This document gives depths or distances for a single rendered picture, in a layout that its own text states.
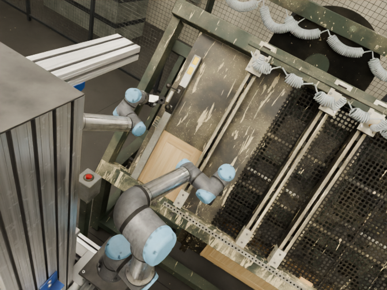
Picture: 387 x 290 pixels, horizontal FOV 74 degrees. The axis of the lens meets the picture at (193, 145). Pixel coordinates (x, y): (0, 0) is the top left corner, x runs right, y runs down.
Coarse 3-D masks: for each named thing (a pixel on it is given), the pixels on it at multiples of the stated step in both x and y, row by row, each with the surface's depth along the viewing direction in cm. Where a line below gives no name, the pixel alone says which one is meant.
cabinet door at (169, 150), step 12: (168, 132) 180; (156, 144) 181; (168, 144) 180; (180, 144) 178; (156, 156) 182; (168, 156) 181; (180, 156) 179; (192, 156) 177; (144, 168) 184; (156, 168) 183; (168, 168) 181; (144, 180) 185
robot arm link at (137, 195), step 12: (180, 168) 110; (192, 168) 113; (156, 180) 97; (168, 180) 99; (180, 180) 105; (192, 180) 112; (132, 192) 85; (144, 192) 87; (156, 192) 92; (168, 192) 99; (120, 204) 80; (132, 204) 80; (144, 204) 82; (120, 216) 78
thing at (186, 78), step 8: (192, 64) 170; (192, 72) 171; (184, 80) 172; (160, 120) 177; (168, 120) 177; (160, 128) 178; (152, 136) 179; (160, 136) 180; (152, 144) 180; (144, 152) 181; (144, 160) 182; (136, 168) 183; (136, 176) 184
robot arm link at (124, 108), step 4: (124, 100) 136; (120, 104) 137; (124, 104) 136; (128, 104) 135; (116, 108) 138; (120, 108) 136; (124, 108) 135; (128, 108) 136; (132, 108) 138; (116, 112) 137; (120, 112) 136; (124, 112) 134; (128, 112) 134; (132, 112) 135
